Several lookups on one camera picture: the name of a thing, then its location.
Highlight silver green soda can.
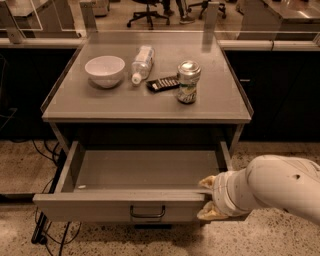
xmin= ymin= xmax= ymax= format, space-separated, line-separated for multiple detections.
xmin=177 ymin=60 xmax=201 ymax=104

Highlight grey drawer cabinet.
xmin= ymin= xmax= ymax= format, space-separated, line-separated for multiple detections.
xmin=39 ymin=30 xmax=254 ymax=230

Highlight person legs with sneakers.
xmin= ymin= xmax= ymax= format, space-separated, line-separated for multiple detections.
xmin=161 ymin=0 xmax=195 ymax=25

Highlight grey top drawer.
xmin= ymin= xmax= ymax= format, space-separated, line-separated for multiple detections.
xmin=33 ymin=141 xmax=232 ymax=224

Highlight white ceramic bowl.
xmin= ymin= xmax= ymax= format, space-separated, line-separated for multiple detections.
xmin=85 ymin=56 xmax=125 ymax=88

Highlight black snack bar packet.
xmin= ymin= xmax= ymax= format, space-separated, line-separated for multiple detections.
xmin=146 ymin=76 xmax=179 ymax=93

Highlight clear plastic water bottle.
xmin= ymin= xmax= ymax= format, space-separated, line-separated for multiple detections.
xmin=131 ymin=45 xmax=155 ymax=85

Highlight black office chair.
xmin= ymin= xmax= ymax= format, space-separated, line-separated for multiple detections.
xmin=187 ymin=0 xmax=226 ymax=20
xmin=127 ymin=0 xmax=170 ymax=29

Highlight black floor cables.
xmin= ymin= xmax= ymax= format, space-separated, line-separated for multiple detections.
xmin=0 ymin=106 xmax=84 ymax=256

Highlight grey background desk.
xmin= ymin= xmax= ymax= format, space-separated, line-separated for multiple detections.
xmin=238 ymin=0 xmax=320 ymax=41

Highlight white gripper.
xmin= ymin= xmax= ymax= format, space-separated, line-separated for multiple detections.
xmin=197 ymin=169 xmax=264 ymax=221

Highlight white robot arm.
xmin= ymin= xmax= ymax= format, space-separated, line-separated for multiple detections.
xmin=197 ymin=155 xmax=320 ymax=225

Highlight black power strip bar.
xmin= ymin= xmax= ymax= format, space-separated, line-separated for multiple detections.
xmin=31 ymin=212 xmax=47 ymax=245

